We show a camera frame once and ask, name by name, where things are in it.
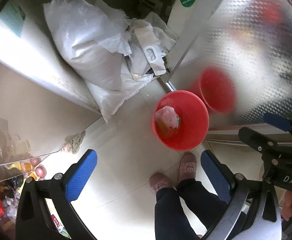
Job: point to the right hand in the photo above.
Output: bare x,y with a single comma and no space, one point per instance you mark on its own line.
286,212

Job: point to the right pink slipper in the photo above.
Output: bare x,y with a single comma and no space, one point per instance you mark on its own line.
188,167

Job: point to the white plastic bag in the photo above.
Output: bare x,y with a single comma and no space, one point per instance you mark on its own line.
151,40

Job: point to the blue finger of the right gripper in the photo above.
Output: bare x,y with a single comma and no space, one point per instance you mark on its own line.
255,140
278,122

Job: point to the left pink slipper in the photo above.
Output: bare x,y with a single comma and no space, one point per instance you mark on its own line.
159,181

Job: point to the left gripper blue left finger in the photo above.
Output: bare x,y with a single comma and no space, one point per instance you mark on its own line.
78,174

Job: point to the white woven sack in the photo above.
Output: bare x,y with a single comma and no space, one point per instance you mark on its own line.
92,39

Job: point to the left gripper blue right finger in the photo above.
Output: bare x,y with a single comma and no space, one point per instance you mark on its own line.
216,173

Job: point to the red plastic trash bucket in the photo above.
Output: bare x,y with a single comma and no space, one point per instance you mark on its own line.
194,122

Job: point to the pink slipper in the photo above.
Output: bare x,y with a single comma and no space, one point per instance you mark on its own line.
159,181
188,167

